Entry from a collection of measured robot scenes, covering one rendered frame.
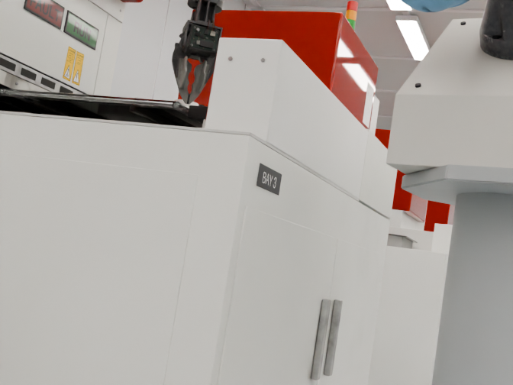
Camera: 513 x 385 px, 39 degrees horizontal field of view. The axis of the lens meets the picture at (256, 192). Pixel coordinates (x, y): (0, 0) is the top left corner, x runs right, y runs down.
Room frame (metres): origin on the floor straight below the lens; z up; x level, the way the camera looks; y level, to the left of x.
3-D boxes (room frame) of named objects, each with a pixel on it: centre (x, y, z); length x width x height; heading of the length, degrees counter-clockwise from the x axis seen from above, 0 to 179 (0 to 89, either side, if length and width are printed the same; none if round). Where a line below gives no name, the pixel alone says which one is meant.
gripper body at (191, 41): (1.44, 0.16, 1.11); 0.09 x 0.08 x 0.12; 14
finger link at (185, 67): (1.44, 0.18, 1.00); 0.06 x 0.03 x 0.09; 14
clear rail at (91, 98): (1.25, 0.32, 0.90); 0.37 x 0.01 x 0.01; 68
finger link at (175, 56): (1.46, 0.19, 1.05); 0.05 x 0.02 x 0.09; 104
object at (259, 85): (1.22, -0.06, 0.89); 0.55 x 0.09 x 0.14; 158
